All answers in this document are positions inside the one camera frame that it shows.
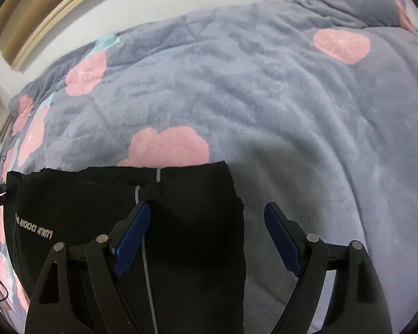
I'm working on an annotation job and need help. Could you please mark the black hooded jacket grey piping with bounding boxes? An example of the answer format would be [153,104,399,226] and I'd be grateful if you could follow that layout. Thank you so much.
[3,162,246,333]

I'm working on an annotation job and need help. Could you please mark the grey blanket pink flowers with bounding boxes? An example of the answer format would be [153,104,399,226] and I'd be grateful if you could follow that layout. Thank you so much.
[0,0,418,333]

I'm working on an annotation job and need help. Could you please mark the wooden bed frame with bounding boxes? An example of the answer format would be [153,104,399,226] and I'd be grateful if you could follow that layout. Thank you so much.
[0,0,85,72]

